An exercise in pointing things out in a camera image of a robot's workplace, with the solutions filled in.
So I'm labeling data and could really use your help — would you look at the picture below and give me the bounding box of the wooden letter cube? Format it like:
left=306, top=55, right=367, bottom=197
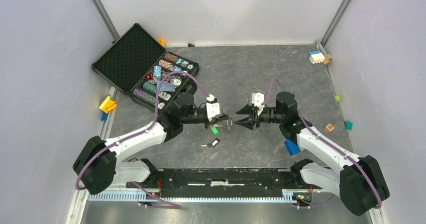
left=323, top=124, right=335, bottom=134

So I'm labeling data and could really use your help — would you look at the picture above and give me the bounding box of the keyring with bunch of keys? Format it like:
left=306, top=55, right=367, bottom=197
left=227, top=119, right=232, bottom=131

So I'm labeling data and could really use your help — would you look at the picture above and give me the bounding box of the key with black tag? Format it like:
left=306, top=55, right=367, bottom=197
left=200, top=138, right=220, bottom=148

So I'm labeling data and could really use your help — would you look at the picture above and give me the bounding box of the blue card in case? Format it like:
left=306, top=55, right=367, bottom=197
left=156, top=81, right=176, bottom=92

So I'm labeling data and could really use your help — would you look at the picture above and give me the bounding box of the white blue toy brick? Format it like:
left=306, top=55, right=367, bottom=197
left=308, top=50, right=325, bottom=64

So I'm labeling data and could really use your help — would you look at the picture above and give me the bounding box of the black poker chip case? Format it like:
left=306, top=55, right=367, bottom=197
left=92, top=23, right=200, bottom=112

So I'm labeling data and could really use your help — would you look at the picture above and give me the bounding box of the orange block behind case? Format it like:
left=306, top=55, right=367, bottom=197
left=157, top=39, right=165, bottom=48

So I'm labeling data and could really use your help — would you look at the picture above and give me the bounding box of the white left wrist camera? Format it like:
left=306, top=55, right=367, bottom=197
left=205, top=94, right=221, bottom=120

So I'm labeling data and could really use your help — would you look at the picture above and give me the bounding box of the key with green tag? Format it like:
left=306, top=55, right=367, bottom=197
left=211, top=124, right=222, bottom=136

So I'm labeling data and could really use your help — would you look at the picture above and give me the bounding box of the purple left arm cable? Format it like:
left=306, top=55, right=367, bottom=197
left=75, top=70, right=212, bottom=210

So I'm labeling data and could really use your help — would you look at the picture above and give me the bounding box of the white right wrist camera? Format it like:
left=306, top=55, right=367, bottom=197
left=250, top=92, right=265, bottom=115

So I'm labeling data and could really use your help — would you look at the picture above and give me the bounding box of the teal cube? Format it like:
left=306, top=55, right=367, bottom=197
left=344, top=121, right=353, bottom=131

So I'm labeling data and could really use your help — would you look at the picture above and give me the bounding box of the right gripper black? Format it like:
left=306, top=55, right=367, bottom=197
left=234, top=103, right=285, bottom=131

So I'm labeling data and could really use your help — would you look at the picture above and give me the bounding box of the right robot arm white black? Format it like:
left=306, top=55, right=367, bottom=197
left=235, top=91, right=390, bottom=216

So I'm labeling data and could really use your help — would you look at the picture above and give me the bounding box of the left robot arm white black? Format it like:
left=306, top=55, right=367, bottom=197
left=73, top=92, right=231, bottom=195

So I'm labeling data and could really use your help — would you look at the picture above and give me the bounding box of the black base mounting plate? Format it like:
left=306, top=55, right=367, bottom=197
left=140, top=168, right=318, bottom=198

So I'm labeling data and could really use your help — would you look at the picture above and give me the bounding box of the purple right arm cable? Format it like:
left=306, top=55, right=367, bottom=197
left=263, top=77, right=383, bottom=210

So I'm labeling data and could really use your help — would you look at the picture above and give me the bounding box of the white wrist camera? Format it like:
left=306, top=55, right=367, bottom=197
left=250, top=92, right=265, bottom=115
left=205, top=94, right=221, bottom=120

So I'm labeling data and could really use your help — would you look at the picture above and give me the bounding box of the yellow orange toy block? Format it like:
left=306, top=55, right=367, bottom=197
left=98, top=95, right=117, bottom=114

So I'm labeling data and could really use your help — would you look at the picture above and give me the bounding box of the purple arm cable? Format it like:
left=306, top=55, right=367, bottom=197
left=263, top=77, right=383, bottom=210
left=75, top=70, right=212, bottom=210

